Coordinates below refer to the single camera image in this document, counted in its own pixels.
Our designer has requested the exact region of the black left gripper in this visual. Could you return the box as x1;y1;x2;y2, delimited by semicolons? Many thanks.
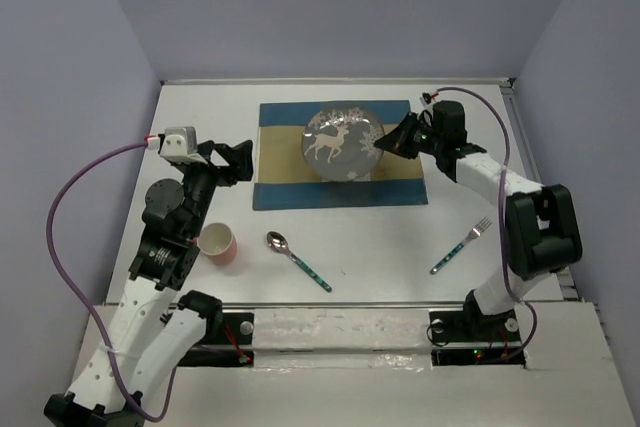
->
178;139;252;238

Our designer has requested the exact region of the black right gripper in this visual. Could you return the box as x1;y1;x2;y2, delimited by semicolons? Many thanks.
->
374;111;444;159

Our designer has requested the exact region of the blue and tan cloth placemat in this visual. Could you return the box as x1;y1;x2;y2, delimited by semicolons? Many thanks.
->
253;100;428;211

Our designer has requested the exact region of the grey reindeer plate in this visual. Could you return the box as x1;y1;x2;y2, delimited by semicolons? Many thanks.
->
301;101;385;182

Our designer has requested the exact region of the pink mug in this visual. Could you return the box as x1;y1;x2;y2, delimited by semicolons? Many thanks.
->
197;222;238;267

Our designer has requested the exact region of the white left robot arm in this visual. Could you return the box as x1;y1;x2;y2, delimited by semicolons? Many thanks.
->
44;132;253;426

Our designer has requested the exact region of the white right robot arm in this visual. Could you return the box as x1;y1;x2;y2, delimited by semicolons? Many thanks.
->
374;101;583;339

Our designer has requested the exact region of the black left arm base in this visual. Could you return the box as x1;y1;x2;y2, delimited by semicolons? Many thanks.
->
178;311;255;368

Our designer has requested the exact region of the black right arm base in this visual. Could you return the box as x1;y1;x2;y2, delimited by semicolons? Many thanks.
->
425;309;525;367

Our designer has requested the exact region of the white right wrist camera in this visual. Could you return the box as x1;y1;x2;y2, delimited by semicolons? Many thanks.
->
420;91;439;108

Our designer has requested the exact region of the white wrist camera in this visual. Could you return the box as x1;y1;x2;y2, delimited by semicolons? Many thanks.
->
420;91;439;108
145;126;206;165

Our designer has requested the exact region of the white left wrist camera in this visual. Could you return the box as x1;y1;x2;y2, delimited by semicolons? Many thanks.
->
145;126;206;165

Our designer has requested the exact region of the spoon with teal handle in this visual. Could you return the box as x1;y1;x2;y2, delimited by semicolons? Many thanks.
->
266;231;333;293

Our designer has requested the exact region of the fork with teal handle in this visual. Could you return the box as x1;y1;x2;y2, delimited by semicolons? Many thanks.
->
429;217;492;275

